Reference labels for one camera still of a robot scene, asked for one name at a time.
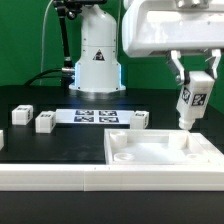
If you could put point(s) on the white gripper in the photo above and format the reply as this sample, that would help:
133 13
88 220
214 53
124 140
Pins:
157 26

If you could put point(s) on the white square tabletop part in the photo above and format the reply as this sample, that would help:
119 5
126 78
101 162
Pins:
159 147

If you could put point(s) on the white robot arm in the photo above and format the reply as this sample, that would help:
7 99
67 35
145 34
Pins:
98 70

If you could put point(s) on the white plate with fiducial tags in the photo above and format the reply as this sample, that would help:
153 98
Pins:
85 116

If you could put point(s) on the white block at left edge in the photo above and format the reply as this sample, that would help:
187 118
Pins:
1 139

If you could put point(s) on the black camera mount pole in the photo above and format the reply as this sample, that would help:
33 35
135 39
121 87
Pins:
70 9

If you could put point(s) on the white obstacle fence wall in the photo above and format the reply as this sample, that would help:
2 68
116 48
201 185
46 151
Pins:
46 177

